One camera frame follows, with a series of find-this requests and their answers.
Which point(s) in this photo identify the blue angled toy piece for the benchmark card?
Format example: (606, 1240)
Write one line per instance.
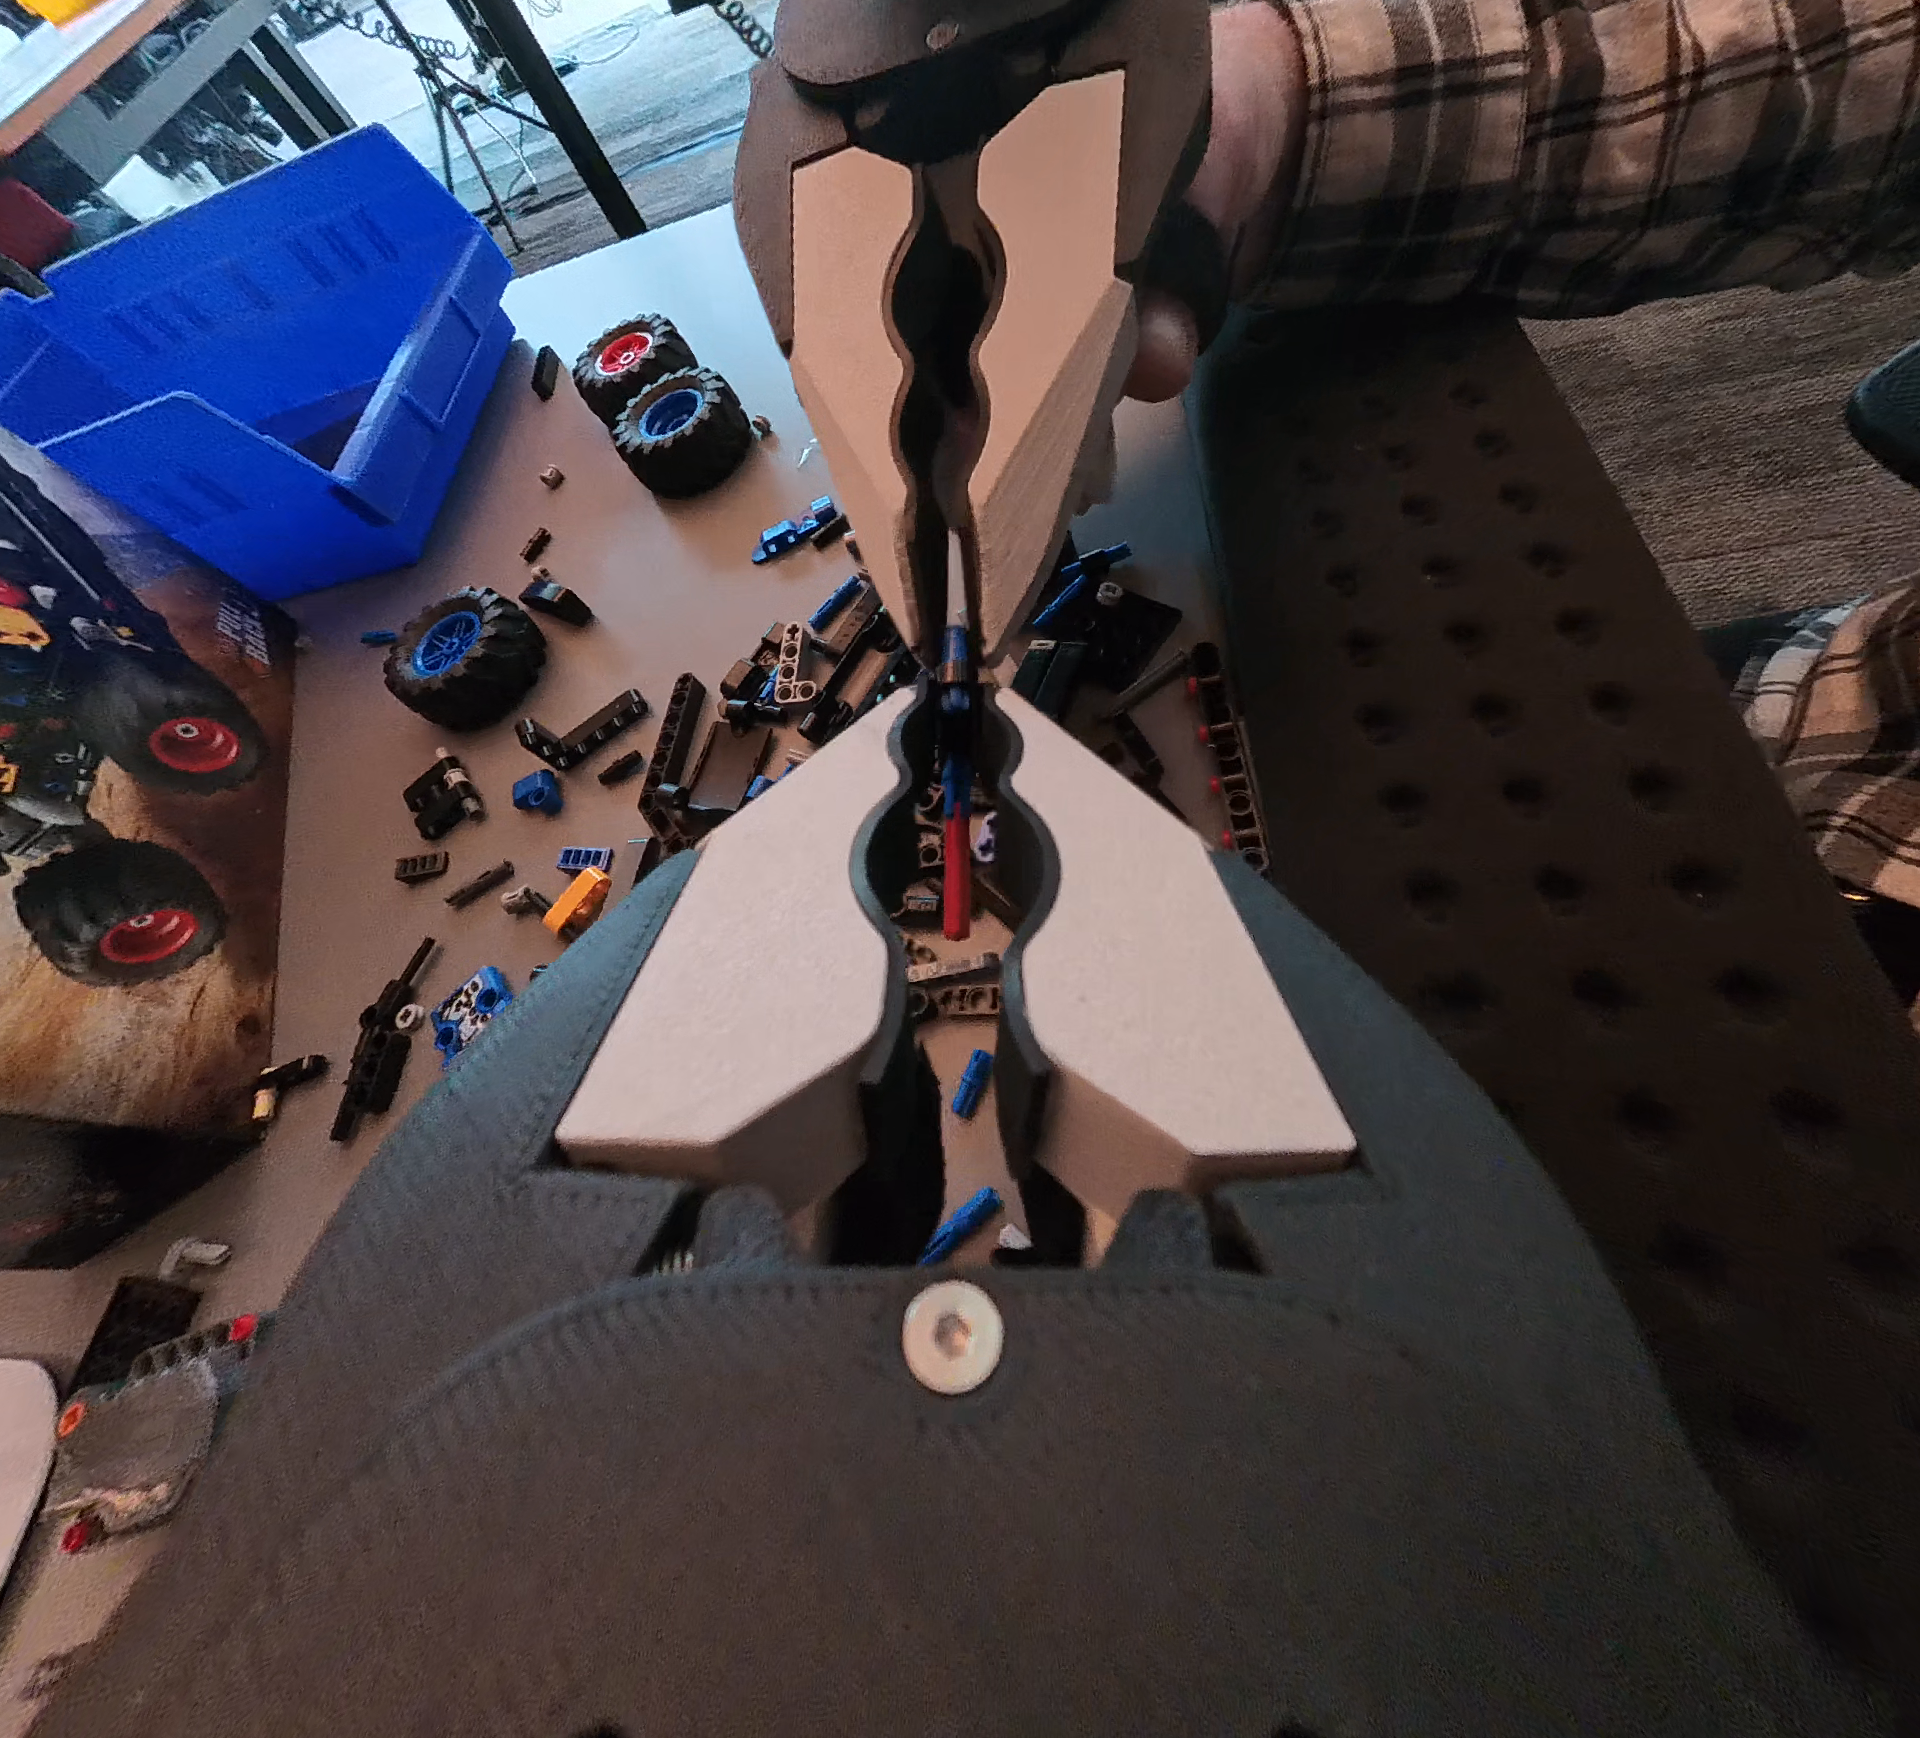
(536, 790)

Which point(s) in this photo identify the black dotted mat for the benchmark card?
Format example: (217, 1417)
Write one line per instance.
(1527, 809)

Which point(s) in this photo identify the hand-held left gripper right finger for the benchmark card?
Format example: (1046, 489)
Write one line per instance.
(1179, 1020)

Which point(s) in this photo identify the black office chair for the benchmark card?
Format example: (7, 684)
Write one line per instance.
(1891, 415)

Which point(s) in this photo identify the person's plaid shirt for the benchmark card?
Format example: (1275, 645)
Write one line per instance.
(1847, 746)

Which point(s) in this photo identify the black tire blue rim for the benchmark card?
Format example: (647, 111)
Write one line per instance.
(464, 660)
(681, 432)

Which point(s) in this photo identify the black beam with red pins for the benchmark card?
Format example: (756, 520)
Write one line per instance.
(1227, 764)

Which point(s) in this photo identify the blue printed toy panel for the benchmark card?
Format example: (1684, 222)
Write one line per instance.
(470, 1009)

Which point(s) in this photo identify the black square toy tile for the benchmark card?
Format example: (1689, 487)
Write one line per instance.
(126, 1317)

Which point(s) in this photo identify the black pin assembly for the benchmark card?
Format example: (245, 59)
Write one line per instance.
(382, 1035)

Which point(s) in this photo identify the black tire red rim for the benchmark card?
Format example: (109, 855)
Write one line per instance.
(624, 360)

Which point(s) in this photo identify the person's right hand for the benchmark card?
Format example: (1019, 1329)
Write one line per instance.
(1246, 148)

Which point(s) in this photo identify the person's right forearm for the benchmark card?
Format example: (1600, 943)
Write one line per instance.
(1590, 71)

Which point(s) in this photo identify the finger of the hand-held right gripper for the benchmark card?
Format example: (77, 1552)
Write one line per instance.
(854, 296)
(1058, 268)

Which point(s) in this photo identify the grey toy motor block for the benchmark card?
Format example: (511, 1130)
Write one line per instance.
(135, 1453)

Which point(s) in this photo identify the black angled toy beam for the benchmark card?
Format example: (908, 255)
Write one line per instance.
(578, 730)

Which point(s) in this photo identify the white document stand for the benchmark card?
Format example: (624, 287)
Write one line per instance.
(20, 1468)

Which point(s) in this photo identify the black toy connector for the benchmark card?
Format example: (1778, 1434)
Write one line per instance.
(446, 798)

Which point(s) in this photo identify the small black toy assembly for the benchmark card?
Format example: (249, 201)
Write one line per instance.
(954, 777)

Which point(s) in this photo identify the small orange toy piece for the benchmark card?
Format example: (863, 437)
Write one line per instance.
(577, 906)

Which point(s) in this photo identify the plain blue plastic bin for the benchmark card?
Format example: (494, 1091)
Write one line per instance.
(272, 390)

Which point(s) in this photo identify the grey desk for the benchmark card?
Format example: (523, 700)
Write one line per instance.
(331, 1201)

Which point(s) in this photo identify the toy truck set box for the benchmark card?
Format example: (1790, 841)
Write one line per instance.
(121, 809)

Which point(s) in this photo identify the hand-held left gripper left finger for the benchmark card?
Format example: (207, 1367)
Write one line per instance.
(735, 1020)

